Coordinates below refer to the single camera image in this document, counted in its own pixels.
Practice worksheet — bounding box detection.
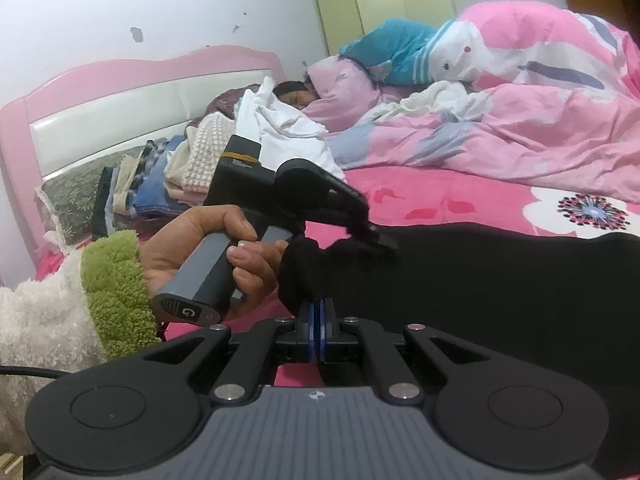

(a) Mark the black garment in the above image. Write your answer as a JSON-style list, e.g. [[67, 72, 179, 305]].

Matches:
[[278, 224, 639, 478]]

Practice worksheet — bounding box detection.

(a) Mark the stack of folded clothes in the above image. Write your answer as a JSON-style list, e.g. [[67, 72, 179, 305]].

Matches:
[[36, 112, 235, 252]]

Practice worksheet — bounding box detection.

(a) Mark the person's left hand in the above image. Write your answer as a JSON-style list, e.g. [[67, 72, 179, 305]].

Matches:
[[139, 205, 288, 321]]

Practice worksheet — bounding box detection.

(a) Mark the white crumpled garment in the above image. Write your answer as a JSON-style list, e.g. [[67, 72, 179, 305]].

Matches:
[[235, 76, 346, 182]]

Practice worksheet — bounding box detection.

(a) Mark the pink floral bed sheet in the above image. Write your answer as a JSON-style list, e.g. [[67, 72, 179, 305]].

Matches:
[[34, 164, 640, 391]]

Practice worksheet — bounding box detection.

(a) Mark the sleeping person's head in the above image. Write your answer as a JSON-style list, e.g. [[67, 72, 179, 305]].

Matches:
[[273, 80, 319, 110]]

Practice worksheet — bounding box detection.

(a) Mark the teal striped pillow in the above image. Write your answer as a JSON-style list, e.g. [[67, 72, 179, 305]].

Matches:
[[338, 18, 454, 86]]

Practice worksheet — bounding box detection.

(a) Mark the pale yellow wardrobe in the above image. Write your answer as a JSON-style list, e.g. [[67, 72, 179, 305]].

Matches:
[[311, 0, 459, 59]]

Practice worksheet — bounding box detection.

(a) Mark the pink white headboard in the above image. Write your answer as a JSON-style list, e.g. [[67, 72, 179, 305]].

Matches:
[[1, 46, 284, 261]]

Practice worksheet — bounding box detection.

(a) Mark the pink patterned quilt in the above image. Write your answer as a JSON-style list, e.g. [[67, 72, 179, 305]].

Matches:
[[304, 1, 639, 202]]

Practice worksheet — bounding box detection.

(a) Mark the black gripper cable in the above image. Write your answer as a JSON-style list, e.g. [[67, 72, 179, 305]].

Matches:
[[0, 364, 76, 380]]

